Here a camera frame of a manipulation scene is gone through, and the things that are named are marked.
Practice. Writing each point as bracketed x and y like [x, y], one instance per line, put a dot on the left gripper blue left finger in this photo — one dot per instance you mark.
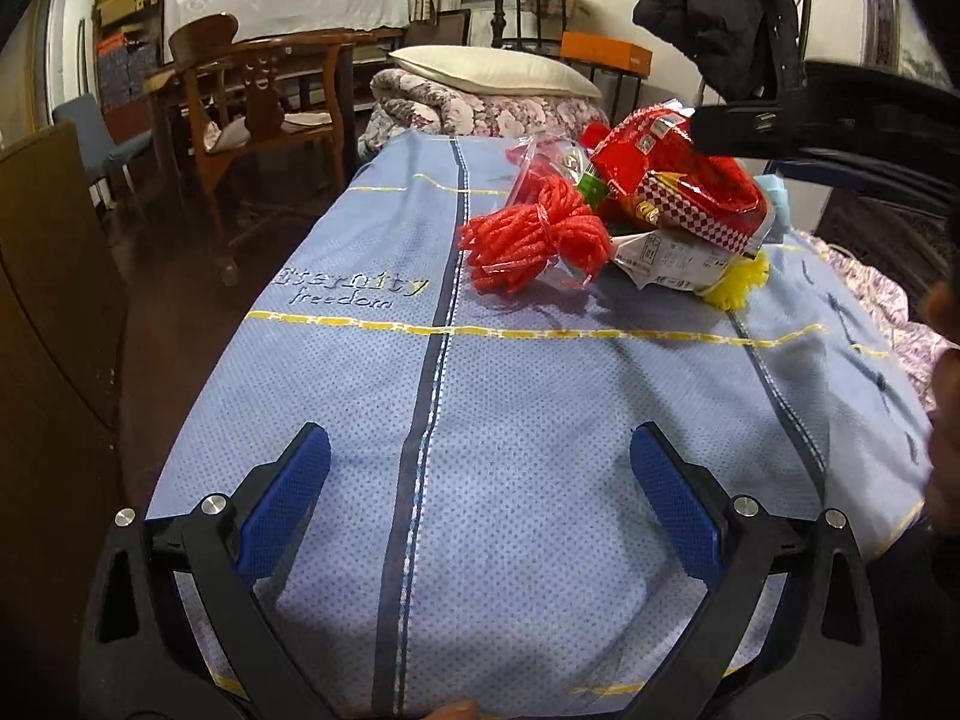
[274, 499]

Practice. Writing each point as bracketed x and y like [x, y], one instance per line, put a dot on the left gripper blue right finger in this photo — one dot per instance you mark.
[688, 501]

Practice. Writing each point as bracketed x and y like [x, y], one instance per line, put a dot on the light blue case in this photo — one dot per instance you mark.
[775, 190]

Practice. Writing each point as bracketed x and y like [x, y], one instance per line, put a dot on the yellow pompom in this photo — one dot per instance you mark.
[741, 278]

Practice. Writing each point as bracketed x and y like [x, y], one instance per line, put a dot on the red snack bag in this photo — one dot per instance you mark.
[650, 165]

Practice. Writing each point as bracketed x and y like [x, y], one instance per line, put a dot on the white printed packet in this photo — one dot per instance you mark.
[672, 259]

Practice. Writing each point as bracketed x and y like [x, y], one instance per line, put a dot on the person right hand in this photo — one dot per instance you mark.
[943, 494]

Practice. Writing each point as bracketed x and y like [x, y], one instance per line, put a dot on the person left hand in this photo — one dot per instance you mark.
[463, 709]

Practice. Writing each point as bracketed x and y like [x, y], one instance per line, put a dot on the carved dark wooden screen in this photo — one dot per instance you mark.
[898, 125]

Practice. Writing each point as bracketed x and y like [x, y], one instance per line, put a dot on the black metal coat rack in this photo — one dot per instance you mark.
[806, 0]

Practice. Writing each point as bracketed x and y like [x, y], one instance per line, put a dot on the blue striped bed blanket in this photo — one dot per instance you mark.
[480, 533]

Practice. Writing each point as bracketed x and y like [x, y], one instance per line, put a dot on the black puffer jacket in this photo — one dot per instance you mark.
[743, 49]

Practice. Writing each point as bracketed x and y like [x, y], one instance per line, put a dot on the purple floral duvet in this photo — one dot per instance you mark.
[915, 346]

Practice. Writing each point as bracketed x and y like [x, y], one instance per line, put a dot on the orange box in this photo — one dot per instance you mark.
[607, 52]

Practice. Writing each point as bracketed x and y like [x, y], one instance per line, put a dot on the blue upholstered chair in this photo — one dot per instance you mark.
[102, 157]

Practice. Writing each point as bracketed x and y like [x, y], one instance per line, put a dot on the wooden armchair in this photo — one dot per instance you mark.
[233, 98]

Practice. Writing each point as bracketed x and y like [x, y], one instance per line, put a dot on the cream pillow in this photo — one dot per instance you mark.
[495, 72]

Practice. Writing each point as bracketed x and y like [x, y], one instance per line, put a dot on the floral folded quilt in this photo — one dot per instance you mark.
[405, 101]

